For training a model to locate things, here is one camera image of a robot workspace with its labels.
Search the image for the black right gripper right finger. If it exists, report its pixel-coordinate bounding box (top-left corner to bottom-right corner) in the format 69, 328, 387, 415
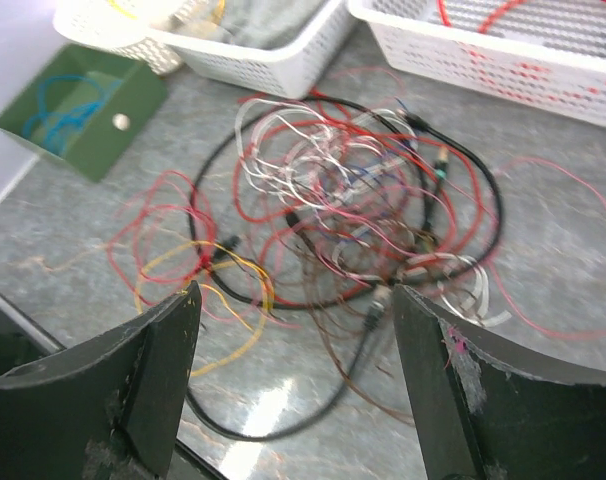
392, 286, 606, 479

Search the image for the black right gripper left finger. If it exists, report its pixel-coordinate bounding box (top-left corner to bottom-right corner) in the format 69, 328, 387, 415
0, 283, 201, 479

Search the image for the thin yellow wire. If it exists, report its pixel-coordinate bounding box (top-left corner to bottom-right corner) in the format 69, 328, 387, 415
132, 240, 277, 379

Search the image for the thick red ethernet cable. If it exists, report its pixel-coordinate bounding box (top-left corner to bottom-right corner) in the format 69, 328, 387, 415
435, 0, 606, 36

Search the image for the thick yellow ethernet cable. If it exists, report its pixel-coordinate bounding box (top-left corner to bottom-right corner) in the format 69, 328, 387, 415
107, 0, 227, 26

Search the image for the green tray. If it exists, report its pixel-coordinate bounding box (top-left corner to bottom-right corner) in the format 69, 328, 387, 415
0, 44, 168, 182

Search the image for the right white basket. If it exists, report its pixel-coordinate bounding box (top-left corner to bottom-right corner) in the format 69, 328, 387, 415
348, 1, 606, 128

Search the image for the left white oval basket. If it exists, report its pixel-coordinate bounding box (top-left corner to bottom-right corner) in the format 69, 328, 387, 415
52, 1, 183, 76

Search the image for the middle white basket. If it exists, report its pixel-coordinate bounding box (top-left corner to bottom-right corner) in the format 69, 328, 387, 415
147, 1, 356, 99

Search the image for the thin brown wire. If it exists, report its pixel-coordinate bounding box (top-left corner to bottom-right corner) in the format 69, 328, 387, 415
292, 219, 419, 426

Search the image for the thin pink wire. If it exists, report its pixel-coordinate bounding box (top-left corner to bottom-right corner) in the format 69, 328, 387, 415
202, 129, 434, 331

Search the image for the thin red wire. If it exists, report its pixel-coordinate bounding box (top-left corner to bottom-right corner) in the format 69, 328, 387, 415
106, 67, 606, 341

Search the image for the thin blue wire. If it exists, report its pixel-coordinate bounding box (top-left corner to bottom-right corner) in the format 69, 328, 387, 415
317, 99, 414, 201

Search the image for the light blue wire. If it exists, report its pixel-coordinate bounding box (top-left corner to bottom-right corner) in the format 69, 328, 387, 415
21, 74, 119, 156

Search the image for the thin white wire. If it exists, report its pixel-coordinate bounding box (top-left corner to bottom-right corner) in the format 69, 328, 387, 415
232, 97, 512, 329

